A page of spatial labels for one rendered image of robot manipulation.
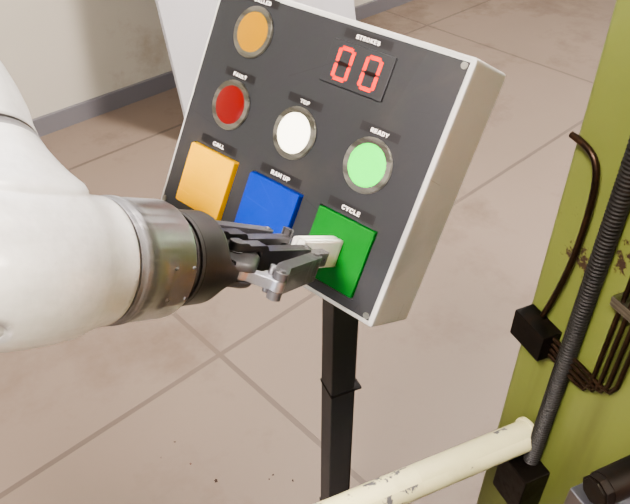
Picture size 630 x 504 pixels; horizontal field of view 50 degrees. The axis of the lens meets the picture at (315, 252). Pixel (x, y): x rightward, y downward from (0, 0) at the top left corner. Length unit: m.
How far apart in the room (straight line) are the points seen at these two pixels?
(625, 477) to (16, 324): 0.49
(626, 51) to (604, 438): 0.47
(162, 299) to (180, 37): 2.41
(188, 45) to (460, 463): 2.21
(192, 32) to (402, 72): 2.23
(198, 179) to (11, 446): 1.23
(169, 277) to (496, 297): 1.80
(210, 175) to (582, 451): 0.60
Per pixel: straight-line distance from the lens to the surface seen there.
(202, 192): 0.82
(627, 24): 0.76
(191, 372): 1.95
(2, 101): 0.49
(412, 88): 0.68
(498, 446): 1.03
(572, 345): 0.90
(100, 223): 0.43
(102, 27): 3.18
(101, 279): 0.43
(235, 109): 0.80
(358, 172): 0.69
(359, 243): 0.69
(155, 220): 0.47
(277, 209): 0.75
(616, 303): 0.82
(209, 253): 0.51
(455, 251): 2.35
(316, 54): 0.75
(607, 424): 0.94
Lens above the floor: 1.45
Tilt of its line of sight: 39 degrees down
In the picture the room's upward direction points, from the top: straight up
